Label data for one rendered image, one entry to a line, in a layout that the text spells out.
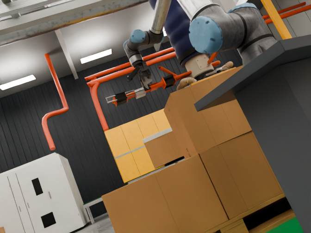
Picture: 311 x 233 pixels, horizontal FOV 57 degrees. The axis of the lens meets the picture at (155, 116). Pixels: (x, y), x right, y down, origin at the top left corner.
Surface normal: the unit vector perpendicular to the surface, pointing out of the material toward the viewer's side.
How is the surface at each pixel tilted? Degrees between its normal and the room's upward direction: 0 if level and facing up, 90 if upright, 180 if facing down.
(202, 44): 92
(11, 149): 90
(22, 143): 90
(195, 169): 90
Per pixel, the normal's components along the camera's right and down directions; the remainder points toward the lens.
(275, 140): -0.82, 0.25
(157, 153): -0.02, -0.20
